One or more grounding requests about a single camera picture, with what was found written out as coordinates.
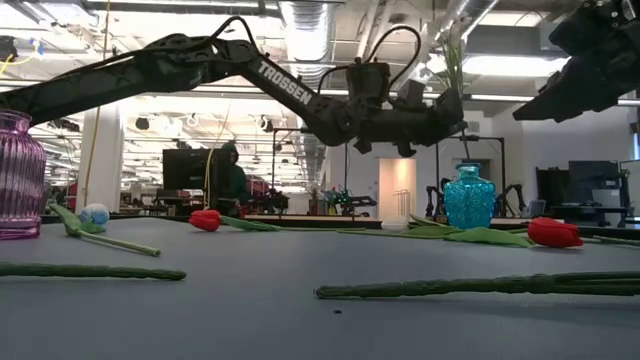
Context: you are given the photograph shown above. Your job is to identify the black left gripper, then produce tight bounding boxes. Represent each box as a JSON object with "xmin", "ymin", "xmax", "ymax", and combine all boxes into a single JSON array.
[{"xmin": 349, "ymin": 78, "xmax": 470, "ymax": 158}]

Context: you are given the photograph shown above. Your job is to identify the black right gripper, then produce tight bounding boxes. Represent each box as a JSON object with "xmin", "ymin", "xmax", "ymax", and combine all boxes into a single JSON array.
[{"xmin": 512, "ymin": 0, "xmax": 640, "ymax": 124}]

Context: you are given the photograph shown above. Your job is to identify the white flower bunch green stems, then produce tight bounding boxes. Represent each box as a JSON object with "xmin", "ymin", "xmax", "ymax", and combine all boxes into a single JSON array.
[
  {"xmin": 438, "ymin": 27, "xmax": 474, "ymax": 165},
  {"xmin": 314, "ymin": 271, "xmax": 640, "ymax": 301}
]

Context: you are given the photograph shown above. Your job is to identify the red artificial tulip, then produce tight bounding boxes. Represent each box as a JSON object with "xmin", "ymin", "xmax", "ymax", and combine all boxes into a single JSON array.
[
  {"xmin": 337, "ymin": 216, "xmax": 585, "ymax": 250},
  {"xmin": 188, "ymin": 208, "xmax": 366, "ymax": 234}
]

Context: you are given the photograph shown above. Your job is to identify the pale bluish white tulip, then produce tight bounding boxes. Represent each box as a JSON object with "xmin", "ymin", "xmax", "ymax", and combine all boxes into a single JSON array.
[{"xmin": 48, "ymin": 202, "xmax": 163, "ymax": 258}]

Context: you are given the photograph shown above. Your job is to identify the purple ribbed glass vase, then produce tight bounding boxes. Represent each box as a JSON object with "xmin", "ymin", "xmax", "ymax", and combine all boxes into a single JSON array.
[{"xmin": 0, "ymin": 108, "xmax": 48, "ymax": 241}]

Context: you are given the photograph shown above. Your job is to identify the blue textured glass vase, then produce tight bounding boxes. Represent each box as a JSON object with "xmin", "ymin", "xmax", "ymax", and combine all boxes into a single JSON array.
[{"xmin": 442, "ymin": 162, "xmax": 498, "ymax": 230}]

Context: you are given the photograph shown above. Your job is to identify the dark desk monitor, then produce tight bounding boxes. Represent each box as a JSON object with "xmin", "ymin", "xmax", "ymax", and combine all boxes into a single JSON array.
[{"xmin": 568, "ymin": 159, "xmax": 621, "ymax": 205}]

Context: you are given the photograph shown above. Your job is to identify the dark workstation desk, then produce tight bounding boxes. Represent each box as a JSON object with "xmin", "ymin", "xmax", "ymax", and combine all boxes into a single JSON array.
[{"xmin": 549, "ymin": 202, "xmax": 632, "ymax": 227}]

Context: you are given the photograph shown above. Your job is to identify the red bulky background object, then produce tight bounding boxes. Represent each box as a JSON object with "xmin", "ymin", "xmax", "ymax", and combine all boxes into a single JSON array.
[{"xmin": 247, "ymin": 178, "xmax": 274, "ymax": 200}]

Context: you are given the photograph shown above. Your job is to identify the person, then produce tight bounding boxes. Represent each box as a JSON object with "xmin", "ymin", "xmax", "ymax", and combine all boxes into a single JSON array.
[{"xmin": 218, "ymin": 141, "xmax": 250, "ymax": 217}]

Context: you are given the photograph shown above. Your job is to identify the blue-grey table mat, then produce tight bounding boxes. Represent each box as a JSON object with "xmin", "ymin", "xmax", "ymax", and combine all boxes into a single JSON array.
[{"xmin": 0, "ymin": 217, "xmax": 640, "ymax": 360}]

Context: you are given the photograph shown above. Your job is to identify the black monitor screen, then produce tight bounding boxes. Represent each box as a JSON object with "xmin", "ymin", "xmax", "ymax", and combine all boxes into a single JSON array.
[{"xmin": 162, "ymin": 148, "xmax": 225, "ymax": 191}]

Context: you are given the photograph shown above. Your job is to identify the white square pillar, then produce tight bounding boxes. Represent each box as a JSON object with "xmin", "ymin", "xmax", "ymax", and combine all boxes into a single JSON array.
[{"xmin": 76, "ymin": 97, "xmax": 125, "ymax": 214}]

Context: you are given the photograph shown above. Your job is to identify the black gantry frame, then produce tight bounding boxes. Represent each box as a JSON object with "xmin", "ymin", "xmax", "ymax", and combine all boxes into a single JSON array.
[
  {"xmin": 271, "ymin": 127, "xmax": 350, "ymax": 204},
  {"xmin": 435, "ymin": 135, "xmax": 506, "ymax": 221}
]

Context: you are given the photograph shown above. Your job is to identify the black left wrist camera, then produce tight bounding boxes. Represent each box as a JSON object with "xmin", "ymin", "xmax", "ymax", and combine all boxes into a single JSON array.
[{"xmin": 345, "ymin": 60, "xmax": 392, "ymax": 99}]

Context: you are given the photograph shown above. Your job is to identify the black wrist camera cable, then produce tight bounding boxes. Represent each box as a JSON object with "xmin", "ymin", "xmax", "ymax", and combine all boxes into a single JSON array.
[{"xmin": 319, "ymin": 24, "xmax": 424, "ymax": 96}]

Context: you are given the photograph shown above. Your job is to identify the slanted silver ceiling duct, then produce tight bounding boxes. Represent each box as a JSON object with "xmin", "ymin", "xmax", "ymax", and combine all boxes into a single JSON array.
[{"xmin": 424, "ymin": 0, "xmax": 501, "ymax": 51}]

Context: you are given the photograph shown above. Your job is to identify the wide ribbed silver duct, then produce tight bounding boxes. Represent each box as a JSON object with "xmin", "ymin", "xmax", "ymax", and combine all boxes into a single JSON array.
[{"xmin": 278, "ymin": 0, "xmax": 337, "ymax": 194}]

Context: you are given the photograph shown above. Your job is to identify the yellow hanging cable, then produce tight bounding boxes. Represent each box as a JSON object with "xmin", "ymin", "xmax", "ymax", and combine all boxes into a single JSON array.
[
  {"xmin": 202, "ymin": 102, "xmax": 232, "ymax": 210},
  {"xmin": 82, "ymin": 0, "xmax": 112, "ymax": 209}
]

